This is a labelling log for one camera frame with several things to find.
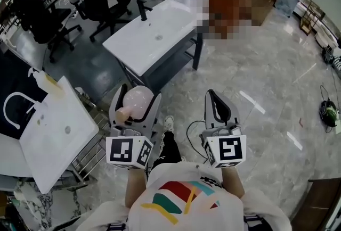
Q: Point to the clear pump soap dispenser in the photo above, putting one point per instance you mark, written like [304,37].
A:
[49,83]

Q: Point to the person's left forearm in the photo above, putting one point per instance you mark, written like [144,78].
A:
[136,187]

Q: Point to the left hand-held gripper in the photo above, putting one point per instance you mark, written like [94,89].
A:
[122,150]

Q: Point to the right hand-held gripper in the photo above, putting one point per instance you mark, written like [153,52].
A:
[229,150]

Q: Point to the white faucet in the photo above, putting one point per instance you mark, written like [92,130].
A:
[10,103]

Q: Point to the pink bottle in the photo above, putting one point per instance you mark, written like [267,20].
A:
[136,100]

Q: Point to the grey sink stand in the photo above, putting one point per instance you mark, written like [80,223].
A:
[173,65]

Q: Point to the person's white printed shirt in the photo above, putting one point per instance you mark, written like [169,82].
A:
[186,198]

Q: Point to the person's black trouser leg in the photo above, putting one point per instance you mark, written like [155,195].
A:
[169,150]

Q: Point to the steel sink stand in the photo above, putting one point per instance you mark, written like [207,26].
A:
[88,152]

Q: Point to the black faucet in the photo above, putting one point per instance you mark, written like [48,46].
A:
[143,9]

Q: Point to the black green device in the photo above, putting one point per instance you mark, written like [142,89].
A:
[329,114]

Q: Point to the white sink counter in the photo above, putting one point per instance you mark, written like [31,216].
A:
[160,30]
[56,123]

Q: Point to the wooden rack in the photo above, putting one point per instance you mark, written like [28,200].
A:
[311,17]

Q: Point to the brown wooden cabinet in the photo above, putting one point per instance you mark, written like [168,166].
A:
[319,206]

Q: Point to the person's white shoe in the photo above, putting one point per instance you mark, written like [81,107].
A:
[169,122]

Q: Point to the person's right forearm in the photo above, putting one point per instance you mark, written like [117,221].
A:
[232,182]

